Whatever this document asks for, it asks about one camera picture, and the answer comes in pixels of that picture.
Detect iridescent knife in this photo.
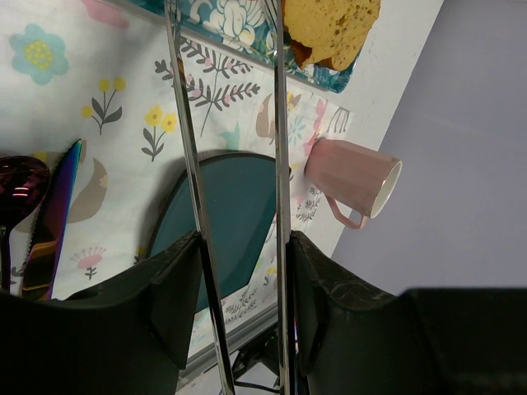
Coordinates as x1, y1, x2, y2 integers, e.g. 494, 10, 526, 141
21, 140, 82, 300

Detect small seeded bread slice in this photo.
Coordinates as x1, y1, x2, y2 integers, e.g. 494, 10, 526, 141
281, 0, 381, 72

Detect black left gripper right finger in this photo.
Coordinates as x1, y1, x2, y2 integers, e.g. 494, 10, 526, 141
289, 231, 526, 394

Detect iridescent spoon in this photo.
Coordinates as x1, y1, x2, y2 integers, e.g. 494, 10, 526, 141
1, 156, 51, 292

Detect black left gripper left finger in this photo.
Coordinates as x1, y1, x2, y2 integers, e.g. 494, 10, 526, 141
1, 231, 200, 394

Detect animal print placemat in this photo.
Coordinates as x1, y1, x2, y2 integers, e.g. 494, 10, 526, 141
1, 1, 354, 332

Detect metal tongs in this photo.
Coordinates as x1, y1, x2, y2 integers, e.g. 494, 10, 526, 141
164, 1, 297, 394

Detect pink mug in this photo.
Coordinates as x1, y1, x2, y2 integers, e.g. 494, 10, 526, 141
304, 138, 403, 230

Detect teal floral tray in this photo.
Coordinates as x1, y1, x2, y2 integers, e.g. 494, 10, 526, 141
139, 0, 359, 95

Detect dark teal square plate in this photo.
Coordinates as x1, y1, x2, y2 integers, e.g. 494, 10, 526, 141
146, 151, 276, 298

